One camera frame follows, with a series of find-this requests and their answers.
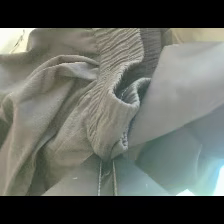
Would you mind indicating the black trousers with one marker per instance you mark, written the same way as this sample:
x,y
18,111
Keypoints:
x,y
66,110

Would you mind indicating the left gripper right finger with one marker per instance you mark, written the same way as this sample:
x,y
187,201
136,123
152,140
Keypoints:
x,y
136,185

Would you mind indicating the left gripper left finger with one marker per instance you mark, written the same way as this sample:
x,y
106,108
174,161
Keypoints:
x,y
80,185

